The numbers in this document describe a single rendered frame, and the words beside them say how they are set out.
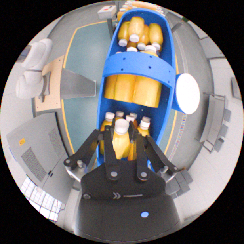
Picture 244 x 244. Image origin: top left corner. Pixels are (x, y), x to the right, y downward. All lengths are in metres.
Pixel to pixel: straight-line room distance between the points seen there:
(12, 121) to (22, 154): 1.36
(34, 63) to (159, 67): 0.57
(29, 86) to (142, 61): 0.56
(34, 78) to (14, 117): 2.27
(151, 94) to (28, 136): 1.62
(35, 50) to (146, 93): 0.56
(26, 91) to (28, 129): 1.08
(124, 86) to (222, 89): 3.47
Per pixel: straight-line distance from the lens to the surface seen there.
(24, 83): 0.55
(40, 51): 0.55
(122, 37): 0.44
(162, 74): 0.21
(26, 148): 1.59
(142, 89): 0.22
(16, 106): 2.80
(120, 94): 0.25
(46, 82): 0.64
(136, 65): 0.20
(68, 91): 0.74
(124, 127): 0.21
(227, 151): 3.44
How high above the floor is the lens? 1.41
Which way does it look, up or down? 71 degrees down
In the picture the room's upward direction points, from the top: 176 degrees clockwise
